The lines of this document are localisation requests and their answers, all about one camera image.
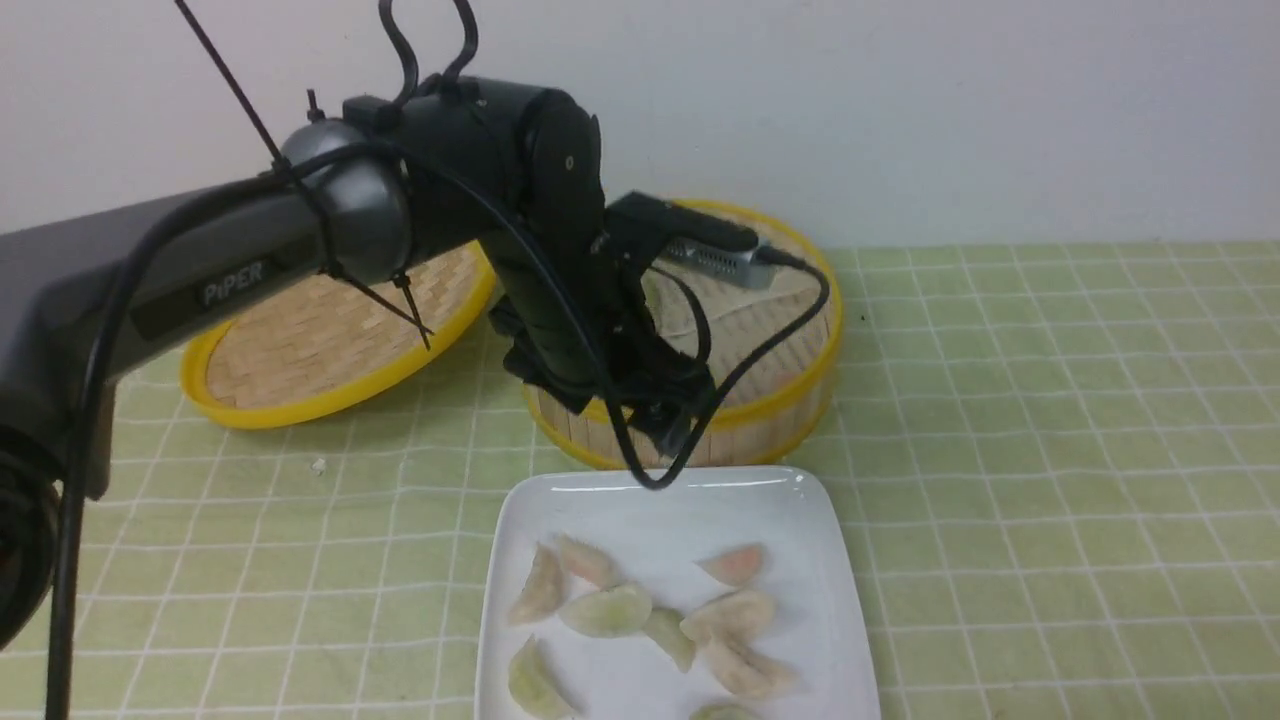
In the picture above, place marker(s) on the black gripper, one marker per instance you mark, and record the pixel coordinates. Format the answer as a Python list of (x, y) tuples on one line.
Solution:
[(664, 387)]

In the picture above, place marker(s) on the pink dumpling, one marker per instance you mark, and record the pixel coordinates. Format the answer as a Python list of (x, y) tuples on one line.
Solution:
[(587, 562)]

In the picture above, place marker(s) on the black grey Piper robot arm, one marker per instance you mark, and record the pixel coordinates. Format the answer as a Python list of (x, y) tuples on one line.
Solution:
[(363, 198)]

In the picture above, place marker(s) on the pale dumpling plate left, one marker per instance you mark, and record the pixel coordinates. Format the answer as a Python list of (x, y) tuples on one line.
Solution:
[(543, 591)]

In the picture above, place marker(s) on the pale dumpling plate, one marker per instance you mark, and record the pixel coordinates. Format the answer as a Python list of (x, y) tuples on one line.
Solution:
[(543, 591), (743, 614), (744, 672)]

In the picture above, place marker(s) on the green dumpling plate centre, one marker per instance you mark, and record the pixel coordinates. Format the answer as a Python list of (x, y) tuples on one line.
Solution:
[(609, 613)]

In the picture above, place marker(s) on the pink dumpling plate top right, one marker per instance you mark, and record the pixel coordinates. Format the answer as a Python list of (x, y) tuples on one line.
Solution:
[(737, 566)]

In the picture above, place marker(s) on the white square plate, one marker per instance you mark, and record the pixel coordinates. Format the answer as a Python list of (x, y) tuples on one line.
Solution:
[(658, 538)]

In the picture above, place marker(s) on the small green dumpling plate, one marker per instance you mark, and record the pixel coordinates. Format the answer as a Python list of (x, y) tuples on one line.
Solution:
[(663, 627)]

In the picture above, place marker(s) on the pale dumpling plate lower right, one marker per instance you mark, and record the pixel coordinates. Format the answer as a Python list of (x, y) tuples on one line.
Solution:
[(744, 672)]

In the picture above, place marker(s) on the green dumpling plate lower left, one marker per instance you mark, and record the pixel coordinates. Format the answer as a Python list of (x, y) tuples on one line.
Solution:
[(533, 687)]

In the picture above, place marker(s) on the green dumpling plate bottom edge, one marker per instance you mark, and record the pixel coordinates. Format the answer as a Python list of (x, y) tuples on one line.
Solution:
[(723, 711)]

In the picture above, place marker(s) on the white steamer liner cloth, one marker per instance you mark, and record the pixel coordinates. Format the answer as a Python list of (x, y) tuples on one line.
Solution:
[(738, 321)]

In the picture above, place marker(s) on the bamboo steamer basket yellow rim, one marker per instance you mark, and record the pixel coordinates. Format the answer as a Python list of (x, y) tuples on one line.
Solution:
[(758, 433)]

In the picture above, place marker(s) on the woven bamboo steamer lid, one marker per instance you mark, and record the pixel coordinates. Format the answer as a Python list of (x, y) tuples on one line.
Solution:
[(322, 346)]

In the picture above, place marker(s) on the black zip tie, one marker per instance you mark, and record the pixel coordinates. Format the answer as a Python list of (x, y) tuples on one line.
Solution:
[(282, 169)]

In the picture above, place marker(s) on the green checked tablecloth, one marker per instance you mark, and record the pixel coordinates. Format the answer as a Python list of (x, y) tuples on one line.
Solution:
[(1055, 471)]

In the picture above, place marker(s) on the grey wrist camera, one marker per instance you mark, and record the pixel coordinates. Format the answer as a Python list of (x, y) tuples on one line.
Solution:
[(738, 267)]

